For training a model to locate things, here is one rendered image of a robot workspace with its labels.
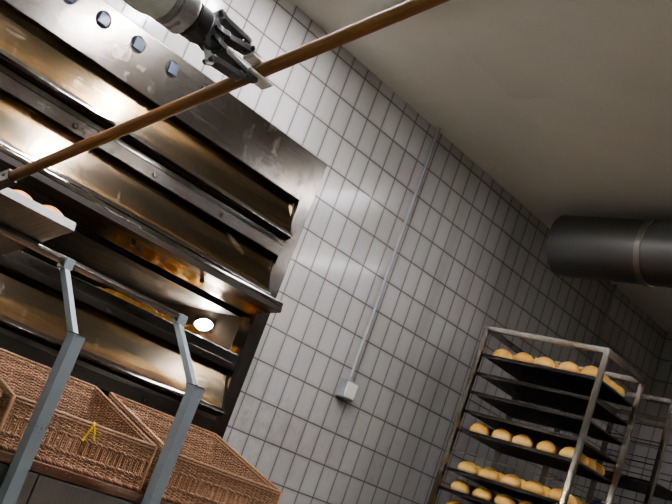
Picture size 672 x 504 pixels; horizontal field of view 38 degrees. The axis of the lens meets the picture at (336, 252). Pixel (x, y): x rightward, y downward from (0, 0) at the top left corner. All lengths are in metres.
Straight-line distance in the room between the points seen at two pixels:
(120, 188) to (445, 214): 1.89
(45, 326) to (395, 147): 1.92
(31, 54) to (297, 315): 1.59
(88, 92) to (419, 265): 1.97
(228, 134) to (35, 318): 1.07
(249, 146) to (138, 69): 0.59
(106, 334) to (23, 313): 0.35
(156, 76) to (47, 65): 0.44
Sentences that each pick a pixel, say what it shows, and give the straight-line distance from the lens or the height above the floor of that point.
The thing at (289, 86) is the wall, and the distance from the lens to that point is 4.16.
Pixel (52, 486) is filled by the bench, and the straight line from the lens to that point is 3.05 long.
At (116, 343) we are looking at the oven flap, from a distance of 3.71.
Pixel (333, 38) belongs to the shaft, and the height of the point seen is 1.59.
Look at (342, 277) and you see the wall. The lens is 4.42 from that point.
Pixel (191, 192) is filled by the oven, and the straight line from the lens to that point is 3.84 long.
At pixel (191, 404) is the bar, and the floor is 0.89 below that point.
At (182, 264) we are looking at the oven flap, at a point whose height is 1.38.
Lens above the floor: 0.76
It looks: 14 degrees up
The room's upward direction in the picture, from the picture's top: 20 degrees clockwise
